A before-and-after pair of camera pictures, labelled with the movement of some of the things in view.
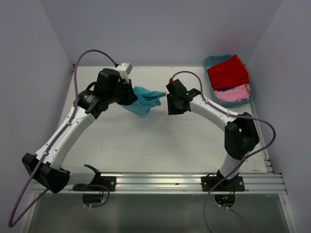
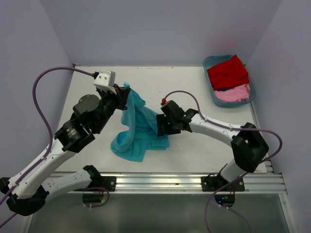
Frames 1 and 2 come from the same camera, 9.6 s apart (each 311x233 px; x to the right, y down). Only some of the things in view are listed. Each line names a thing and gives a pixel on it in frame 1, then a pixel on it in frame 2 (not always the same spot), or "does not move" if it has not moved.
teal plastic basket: [212, 61] does not move
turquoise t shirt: [146, 99] -> [142, 135]
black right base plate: [208, 182] does not move
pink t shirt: [240, 93] does not move
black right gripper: [171, 110] -> [162, 119]
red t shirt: [230, 74] does not move
